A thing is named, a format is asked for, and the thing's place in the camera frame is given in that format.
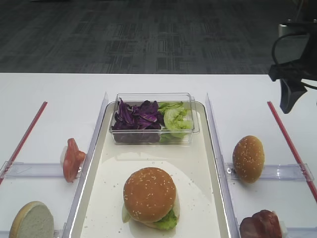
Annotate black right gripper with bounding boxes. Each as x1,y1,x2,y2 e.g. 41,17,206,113
268,32,317,114

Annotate sesame bun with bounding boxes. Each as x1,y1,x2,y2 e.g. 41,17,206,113
123,167,176,223
232,135,265,183

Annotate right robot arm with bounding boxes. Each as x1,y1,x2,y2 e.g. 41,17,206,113
268,0,317,114

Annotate green lettuce in container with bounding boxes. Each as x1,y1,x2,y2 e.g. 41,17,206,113
158,102,193,139

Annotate ham slices on holder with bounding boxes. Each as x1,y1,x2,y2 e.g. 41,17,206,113
239,210,282,238

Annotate green lettuce on burger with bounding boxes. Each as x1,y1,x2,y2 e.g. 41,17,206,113
121,203,178,230

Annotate tomato slices on holder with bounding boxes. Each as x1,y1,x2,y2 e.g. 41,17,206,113
63,138,86,183

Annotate white tomato holder block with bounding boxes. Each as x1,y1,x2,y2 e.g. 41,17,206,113
60,146,68,166

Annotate right red strip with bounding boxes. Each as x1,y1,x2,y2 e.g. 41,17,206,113
267,101,317,201

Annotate red strip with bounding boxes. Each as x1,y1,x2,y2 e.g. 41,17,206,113
267,101,317,201
0,101,48,183

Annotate white ham holder block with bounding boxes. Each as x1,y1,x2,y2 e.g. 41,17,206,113
272,211,288,238

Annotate purple cabbage leaves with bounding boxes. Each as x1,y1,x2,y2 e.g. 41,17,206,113
111,98,164,130

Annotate white metal tray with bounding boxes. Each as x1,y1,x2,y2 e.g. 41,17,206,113
71,103,230,238

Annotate clear plastic salad container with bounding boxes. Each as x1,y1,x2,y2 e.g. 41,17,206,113
109,93,200,145

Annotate left red strip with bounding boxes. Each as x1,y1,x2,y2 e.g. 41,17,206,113
0,101,48,183

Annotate bottom bun half left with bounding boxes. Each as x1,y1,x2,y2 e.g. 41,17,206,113
9,201,54,238

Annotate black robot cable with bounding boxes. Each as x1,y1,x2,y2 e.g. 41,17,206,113
271,29,317,91

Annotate right upper clear cross rail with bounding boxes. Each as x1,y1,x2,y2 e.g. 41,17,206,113
224,162,316,182

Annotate clear cross rail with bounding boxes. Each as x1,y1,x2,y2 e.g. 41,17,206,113
282,227,317,238
0,161,64,179
224,162,316,182
53,223,66,238

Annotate right clear long rail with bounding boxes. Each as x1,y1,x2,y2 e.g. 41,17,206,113
205,94,240,238

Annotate clear long rail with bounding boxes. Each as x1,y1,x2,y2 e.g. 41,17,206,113
205,94,240,238
61,93,108,238

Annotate right lower clear cross rail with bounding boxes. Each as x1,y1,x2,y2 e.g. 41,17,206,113
282,227,317,238

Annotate left clear long rail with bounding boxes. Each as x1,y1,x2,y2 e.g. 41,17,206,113
61,93,108,238

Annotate left lower clear cross rail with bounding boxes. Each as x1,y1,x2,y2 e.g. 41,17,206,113
53,223,66,238

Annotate left upper clear cross rail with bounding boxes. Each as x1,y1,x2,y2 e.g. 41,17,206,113
0,161,64,179

